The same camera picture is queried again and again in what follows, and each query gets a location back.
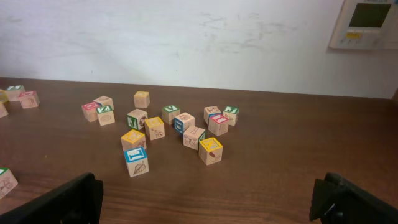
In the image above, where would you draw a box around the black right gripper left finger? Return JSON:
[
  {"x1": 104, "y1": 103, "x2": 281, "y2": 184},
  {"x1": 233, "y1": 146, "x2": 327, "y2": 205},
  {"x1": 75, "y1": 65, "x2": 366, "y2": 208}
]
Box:
[{"x1": 1, "y1": 172, "x2": 104, "y2": 224}]

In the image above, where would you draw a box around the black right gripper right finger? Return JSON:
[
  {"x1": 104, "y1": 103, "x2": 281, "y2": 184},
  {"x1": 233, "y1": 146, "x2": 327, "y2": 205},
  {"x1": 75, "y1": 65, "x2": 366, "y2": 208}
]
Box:
[{"x1": 309, "y1": 172, "x2": 397, "y2": 224}]

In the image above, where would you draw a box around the yellow S wooden block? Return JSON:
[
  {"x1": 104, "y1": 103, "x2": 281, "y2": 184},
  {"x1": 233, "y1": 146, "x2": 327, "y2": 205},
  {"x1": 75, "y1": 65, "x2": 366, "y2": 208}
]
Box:
[{"x1": 0, "y1": 90, "x2": 9, "y2": 103}]

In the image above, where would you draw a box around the blue I wooden block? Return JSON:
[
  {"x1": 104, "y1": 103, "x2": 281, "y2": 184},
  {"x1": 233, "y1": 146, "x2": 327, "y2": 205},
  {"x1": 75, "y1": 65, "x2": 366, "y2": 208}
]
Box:
[{"x1": 124, "y1": 146, "x2": 149, "y2": 177}]

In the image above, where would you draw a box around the green N wooden block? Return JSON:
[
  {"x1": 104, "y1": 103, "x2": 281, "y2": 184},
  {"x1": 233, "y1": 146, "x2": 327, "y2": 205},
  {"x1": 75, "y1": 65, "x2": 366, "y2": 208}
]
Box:
[{"x1": 0, "y1": 167, "x2": 18, "y2": 198}]

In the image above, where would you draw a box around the yellow block near I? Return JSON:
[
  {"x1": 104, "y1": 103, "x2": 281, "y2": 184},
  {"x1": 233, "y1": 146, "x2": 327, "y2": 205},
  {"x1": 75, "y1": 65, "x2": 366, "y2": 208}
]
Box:
[{"x1": 121, "y1": 129, "x2": 147, "y2": 151}]

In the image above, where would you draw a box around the green Z wooden block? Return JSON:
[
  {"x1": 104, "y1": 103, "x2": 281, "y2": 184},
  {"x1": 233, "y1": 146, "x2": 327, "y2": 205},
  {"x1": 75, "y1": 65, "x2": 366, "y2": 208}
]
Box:
[{"x1": 96, "y1": 105, "x2": 115, "y2": 126}]

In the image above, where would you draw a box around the red Q wooden block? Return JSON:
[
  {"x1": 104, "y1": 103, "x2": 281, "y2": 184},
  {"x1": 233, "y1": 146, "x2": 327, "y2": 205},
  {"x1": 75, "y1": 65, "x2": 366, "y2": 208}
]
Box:
[{"x1": 81, "y1": 101, "x2": 101, "y2": 122}]

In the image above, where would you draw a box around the green J side block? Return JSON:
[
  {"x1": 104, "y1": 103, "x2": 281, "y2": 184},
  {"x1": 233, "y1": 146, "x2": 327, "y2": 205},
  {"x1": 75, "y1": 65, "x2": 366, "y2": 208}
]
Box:
[{"x1": 127, "y1": 109, "x2": 148, "y2": 131}]

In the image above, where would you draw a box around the plain block behind Q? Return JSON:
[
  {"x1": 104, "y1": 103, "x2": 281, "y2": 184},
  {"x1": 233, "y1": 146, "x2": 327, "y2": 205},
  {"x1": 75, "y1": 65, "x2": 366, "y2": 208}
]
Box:
[{"x1": 93, "y1": 96, "x2": 114, "y2": 109}]

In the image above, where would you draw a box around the yellow block centre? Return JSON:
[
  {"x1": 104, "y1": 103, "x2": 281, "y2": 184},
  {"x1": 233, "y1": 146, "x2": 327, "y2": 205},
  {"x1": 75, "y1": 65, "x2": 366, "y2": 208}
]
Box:
[{"x1": 145, "y1": 116, "x2": 165, "y2": 141}]

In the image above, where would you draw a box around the red 7 wooden block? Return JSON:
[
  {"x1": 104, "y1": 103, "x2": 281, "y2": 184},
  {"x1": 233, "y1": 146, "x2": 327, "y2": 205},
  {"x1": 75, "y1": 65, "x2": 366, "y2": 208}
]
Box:
[{"x1": 18, "y1": 90, "x2": 40, "y2": 109}]

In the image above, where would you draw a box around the yellow far wooden block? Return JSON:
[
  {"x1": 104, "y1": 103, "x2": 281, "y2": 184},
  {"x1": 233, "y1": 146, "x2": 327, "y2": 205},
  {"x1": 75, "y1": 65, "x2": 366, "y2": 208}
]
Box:
[{"x1": 134, "y1": 91, "x2": 150, "y2": 108}]

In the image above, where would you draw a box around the green V wooden block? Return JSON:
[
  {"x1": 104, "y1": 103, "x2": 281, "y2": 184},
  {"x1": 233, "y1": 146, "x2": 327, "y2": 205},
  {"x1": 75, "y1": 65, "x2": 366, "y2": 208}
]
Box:
[{"x1": 162, "y1": 105, "x2": 180, "y2": 124}]

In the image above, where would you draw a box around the green L wooden block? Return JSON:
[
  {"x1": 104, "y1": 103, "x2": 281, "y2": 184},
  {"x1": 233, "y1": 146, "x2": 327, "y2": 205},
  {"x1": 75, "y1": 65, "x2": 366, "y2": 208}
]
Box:
[{"x1": 5, "y1": 85, "x2": 25, "y2": 102}]

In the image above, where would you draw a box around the plain butterfly block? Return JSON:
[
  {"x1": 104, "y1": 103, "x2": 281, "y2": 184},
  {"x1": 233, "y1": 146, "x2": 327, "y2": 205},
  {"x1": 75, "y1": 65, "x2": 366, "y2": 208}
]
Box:
[{"x1": 183, "y1": 126, "x2": 205, "y2": 150}]

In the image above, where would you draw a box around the blue U side block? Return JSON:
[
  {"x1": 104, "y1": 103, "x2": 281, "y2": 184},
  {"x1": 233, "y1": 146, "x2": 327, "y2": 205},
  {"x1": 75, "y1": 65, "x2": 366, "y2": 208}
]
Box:
[{"x1": 174, "y1": 113, "x2": 195, "y2": 134}]

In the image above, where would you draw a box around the yellow block far right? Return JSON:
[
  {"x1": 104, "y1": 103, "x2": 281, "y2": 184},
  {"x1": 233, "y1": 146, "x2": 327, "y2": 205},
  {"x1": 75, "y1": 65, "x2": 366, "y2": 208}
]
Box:
[{"x1": 198, "y1": 137, "x2": 223, "y2": 166}]

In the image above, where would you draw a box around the green J top block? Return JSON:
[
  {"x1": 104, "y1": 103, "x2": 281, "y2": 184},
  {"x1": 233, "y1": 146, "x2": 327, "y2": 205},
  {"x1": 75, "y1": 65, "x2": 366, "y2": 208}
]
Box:
[{"x1": 223, "y1": 106, "x2": 239, "y2": 126}]

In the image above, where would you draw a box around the red I wooden block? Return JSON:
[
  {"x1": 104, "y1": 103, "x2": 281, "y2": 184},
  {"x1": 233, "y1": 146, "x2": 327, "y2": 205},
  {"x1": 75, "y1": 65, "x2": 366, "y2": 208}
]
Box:
[{"x1": 208, "y1": 114, "x2": 229, "y2": 136}]

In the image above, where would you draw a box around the plain block blue side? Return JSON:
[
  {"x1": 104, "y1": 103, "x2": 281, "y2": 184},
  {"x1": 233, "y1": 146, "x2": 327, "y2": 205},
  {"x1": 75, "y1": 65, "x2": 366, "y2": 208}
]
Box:
[{"x1": 203, "y1": 106, "x2": 222, "y2": 124}]

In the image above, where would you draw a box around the white wall control panel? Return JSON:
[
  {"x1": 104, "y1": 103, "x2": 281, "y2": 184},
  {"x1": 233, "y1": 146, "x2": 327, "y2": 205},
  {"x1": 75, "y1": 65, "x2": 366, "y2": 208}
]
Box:
[{"x1": 329, "y1": 0, "x2": 397, "y2": 50}]

